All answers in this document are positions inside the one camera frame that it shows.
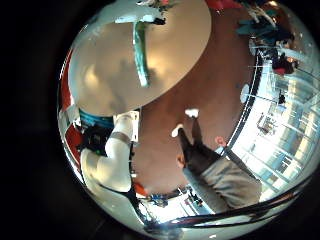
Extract flower bouquet with teal wrap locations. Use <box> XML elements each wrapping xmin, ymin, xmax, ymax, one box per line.
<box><xmin>132</xmin><ymin>0</ymin><xmax>178</xmax><ymax>89</ymax></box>

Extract red sofa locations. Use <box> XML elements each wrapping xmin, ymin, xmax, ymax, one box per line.
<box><xmin>59</xmin><ymin>49</ymin><xmax>85</xmax><ymax>164</ymax></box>

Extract white round stand base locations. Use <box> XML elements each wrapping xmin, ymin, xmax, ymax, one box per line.
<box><xmin>239</xmin><ymin>83</ymin><xmax>251</xmax><ymax>105</ymax></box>

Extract person in red top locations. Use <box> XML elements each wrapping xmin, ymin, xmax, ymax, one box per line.
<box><xmin>271</xmin><ymin>49</ymin><xmax>300</xmax><ymax>76</ymax></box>

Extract person in grey sweater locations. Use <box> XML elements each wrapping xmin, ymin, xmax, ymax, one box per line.
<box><xmin>171</xmin><ymin>108</ymin><xmax>263</xmax><ymax>215</ymax></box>

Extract black cable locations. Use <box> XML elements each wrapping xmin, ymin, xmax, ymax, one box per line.
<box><xmin>145</xmin><ymin>178</ymin><xmax>316</xmax><ymax>233</ymax></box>

